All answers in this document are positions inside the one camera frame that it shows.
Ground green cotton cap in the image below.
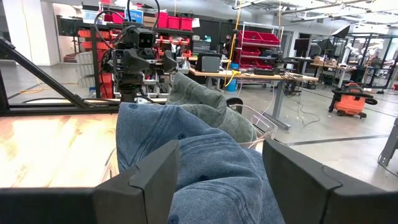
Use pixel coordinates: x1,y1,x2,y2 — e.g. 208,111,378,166
165,72,258,144

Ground red storage bin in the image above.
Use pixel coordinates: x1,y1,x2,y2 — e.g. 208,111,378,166
180,17,194,31
157,12,169,29
167,16,182,30

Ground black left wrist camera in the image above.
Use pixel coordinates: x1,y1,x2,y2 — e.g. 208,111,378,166
132,27,157,50

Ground orange shop vacuum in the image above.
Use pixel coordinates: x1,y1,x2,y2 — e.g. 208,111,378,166
328,82,379,119

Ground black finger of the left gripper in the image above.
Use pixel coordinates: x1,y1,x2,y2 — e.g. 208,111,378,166
162,50,178,73
122,48,151,75

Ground white wire shelf rack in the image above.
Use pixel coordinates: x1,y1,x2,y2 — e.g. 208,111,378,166
235,21,285,72

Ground black studio softbox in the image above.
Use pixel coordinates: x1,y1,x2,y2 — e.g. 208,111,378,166
330,24,351,39
316,37,335,52

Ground wooden top desk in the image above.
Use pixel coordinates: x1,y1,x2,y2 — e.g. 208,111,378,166
310,55,357,88
188,67,320,131

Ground grey metal leg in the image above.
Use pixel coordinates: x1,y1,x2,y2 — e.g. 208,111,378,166
377,117,398,167

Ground blue white sign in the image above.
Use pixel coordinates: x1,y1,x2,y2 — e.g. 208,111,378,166
126,9,144,24

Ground black floor cable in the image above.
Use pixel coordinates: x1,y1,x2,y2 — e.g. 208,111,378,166
292,88,322,128

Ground black aluminium frame rail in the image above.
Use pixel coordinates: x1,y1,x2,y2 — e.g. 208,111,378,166
0,97,244,118

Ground black frame workstation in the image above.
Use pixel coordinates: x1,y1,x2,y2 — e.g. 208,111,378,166
345,32,398,95

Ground grey black equipment box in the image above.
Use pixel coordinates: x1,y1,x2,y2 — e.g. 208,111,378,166
195,52,223,73

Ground black diagonal frame strut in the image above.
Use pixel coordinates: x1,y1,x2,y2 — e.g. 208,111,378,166
0,37,91,110

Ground black monitor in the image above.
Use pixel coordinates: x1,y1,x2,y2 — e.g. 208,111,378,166
293,38,311,58

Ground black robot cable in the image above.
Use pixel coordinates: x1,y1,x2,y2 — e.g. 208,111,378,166
93,9,126,52
126,0,161,31

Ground large red shelf bin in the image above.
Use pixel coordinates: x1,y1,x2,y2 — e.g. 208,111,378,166
258,32,281,47
237,30,263,45

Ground black rack with red bins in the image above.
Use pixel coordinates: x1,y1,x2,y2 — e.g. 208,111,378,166
76,12,195,100

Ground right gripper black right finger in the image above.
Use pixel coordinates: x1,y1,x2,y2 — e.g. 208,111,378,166
262,139,398,224

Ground white stacked crates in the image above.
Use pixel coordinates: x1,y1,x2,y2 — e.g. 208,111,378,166
76,51,95,90

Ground yellow hanging cable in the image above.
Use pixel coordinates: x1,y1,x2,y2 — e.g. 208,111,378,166
223,7,243,88

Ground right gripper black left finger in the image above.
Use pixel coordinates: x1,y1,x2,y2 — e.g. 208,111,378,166
92,139,180,224

